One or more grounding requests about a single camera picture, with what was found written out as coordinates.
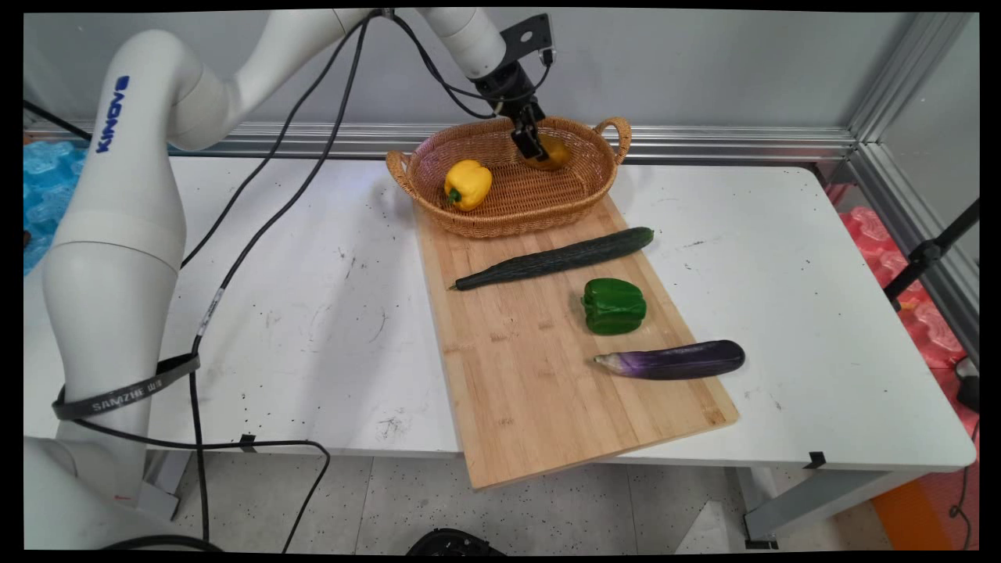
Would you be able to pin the dark green cucumber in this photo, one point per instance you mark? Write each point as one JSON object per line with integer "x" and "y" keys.
{"x": 563, "y": 256}

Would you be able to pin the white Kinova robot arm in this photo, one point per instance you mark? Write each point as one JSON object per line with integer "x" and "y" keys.
{"x": 117, "y": 234}

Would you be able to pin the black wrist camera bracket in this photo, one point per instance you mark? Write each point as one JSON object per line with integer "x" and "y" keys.
{"x": 524, "y": 35}

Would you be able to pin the small grey wrist camera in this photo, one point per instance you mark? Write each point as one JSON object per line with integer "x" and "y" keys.
{"x": 547, "y": 56}

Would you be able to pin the black device on floor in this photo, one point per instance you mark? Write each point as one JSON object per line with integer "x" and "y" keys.
{"x": 970, "y": 387}

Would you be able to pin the black tape piece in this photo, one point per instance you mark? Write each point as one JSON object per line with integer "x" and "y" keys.
{"x": 816, "y": 460}
{"x": 247, "y": 443}

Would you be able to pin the thin black rod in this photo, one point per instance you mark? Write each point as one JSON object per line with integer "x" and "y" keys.
{"x": 55, "y": 119}

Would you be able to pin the purple eggplant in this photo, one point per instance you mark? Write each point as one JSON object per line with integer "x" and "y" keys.
{"x": 680, "y": 360}

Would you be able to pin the grey metal table leg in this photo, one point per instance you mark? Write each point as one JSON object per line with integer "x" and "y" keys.
{"x": 813, "y": 500}
{"x": 164, "y": 485}

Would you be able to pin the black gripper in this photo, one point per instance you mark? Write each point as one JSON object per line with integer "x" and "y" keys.
{"x": 504, "y": 87}

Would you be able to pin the blue foam mat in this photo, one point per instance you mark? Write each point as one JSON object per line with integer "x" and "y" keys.
{"x": 51, "y": 188}

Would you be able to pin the aluminium frame post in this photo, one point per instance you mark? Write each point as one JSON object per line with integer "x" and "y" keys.
{"x": 907, "y": 70}

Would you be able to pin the black round floor object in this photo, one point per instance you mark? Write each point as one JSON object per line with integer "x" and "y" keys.
{"x": 453, "y": 543}

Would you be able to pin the orange round fruit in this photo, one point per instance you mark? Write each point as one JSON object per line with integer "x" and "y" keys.
{"x": 557, "y": 153}

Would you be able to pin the black tripod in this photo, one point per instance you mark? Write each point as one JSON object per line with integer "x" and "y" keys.
{"x": 927, "y": 252}

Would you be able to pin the red foam mat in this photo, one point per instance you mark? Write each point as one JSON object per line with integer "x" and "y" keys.
{"x": 938, "y": 328}

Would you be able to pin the bamboo cutting board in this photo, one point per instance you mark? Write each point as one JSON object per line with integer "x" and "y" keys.
{"x": 547, "y": 391}

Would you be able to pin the aluminium frame rail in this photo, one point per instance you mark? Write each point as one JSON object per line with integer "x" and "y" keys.
{"x": 915, "y": 234}
{"x": 704, "y": 141}

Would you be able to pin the green bell pepper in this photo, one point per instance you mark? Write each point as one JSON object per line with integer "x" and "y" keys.
{"x": 614, "y": 306}

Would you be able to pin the yellow bell pepper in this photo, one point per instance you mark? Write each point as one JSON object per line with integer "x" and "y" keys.
{"x": 468, "y": 185}

